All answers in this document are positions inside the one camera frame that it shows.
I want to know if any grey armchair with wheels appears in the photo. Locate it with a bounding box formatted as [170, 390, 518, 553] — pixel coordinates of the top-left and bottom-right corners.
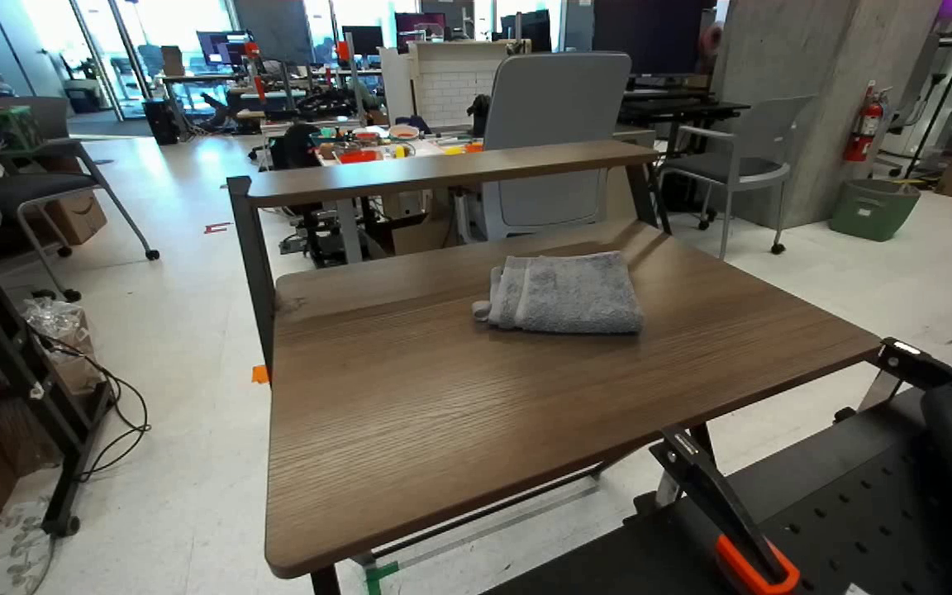
[658, 96, 809, 254]

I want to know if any cluttered background work table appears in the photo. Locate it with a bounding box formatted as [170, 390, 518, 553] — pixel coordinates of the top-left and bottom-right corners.
[314, 127, 484, 165]

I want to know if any black floor cable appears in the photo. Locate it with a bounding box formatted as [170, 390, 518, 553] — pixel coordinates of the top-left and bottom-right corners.
[75, 351, 157, 483]

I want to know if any wooden desk with shelf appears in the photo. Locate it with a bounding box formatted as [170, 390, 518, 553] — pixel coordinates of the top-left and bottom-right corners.
[229, 140, 878, 595]

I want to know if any white whiteboard panel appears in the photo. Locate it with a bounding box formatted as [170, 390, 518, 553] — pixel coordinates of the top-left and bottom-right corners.
[379, 43, 505, 129]

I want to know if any black clamp orange handle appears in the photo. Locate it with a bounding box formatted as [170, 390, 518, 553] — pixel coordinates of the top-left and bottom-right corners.
[651, 432, 799, 595]

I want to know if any black clamp on table edge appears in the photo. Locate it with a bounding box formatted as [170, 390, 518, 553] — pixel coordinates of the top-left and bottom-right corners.
[861, 338, 952, 409]

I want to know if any grey towel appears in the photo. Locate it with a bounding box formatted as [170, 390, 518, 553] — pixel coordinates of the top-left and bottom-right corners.
[474, 252, 640, 335]

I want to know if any red fire extinguisher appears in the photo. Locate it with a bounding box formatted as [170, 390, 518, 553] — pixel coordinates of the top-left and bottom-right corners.
[842, 83, 885, 163]

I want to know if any grey office chair back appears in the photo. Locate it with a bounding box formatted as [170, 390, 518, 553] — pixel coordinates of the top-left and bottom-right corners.
[484, 54, 631, 239]

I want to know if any green plastic bin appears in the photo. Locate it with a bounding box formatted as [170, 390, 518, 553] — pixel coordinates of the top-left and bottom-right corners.
[829, 180, 919, 240]

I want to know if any black metal rack left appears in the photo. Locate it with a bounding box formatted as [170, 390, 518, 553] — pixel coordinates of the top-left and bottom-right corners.
[0, 288, 113, 539]

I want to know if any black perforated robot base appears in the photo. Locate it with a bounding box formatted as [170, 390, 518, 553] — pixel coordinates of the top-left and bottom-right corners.
[492, 390, 952, 595]

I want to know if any cardboard box left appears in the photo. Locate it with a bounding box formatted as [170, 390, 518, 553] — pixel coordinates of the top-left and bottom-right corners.
[45, 193, 105, 245]

